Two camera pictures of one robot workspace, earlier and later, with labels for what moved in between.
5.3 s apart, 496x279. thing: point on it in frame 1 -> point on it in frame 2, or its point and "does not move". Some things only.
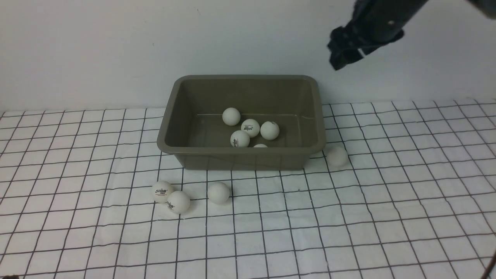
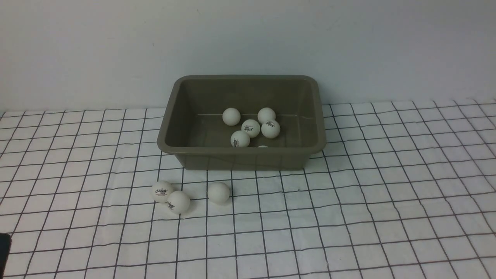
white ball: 337,156 -> 266,114
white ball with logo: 251,126 does not move
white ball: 240,138 does not move
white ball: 269,130 does not move
